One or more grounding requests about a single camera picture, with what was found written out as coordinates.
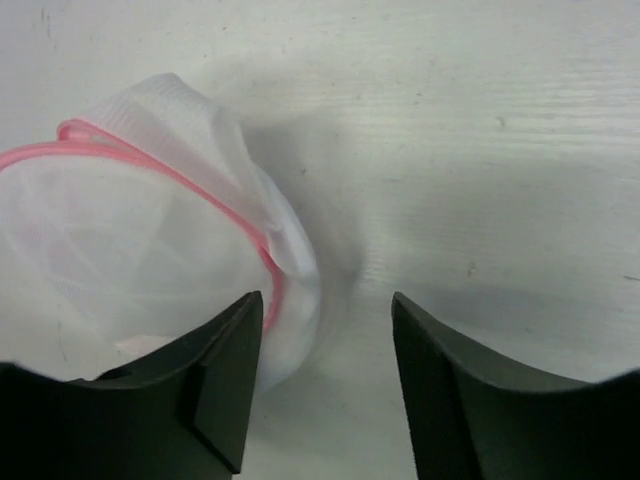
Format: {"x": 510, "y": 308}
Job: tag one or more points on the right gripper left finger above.
{"x": 180, "y": 412}

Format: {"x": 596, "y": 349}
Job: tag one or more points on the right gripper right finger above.
{"x": 476, "y": 414}

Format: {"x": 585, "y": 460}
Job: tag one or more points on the white mesh laundry bag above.
{"x": 144, "y": 219}

